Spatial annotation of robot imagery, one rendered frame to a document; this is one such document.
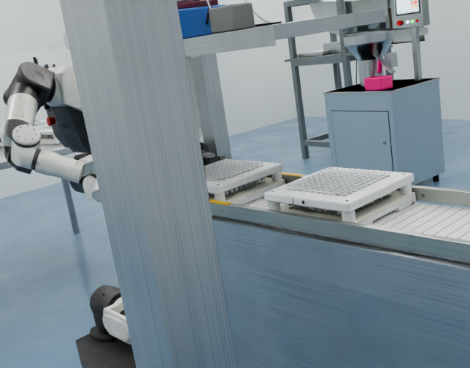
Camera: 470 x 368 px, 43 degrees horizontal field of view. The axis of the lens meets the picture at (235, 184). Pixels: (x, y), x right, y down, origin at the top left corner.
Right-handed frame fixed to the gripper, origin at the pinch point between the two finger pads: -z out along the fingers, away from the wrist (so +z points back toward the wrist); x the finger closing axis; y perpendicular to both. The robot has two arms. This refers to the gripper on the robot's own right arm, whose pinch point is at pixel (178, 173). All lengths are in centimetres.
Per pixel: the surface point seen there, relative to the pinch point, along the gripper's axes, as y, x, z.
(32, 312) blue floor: -95, 89, 138
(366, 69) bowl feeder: -300, 1, -35
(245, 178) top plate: 9.6, 0.9, -22.5
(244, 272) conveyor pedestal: 17.4, 24.0, -20.5
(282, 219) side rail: 32.3, 5.5, -36.3
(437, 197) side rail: 21, 6, -69
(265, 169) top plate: 3.1, 0.5, -26.4
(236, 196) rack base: 11.9, 5.0, -20.1
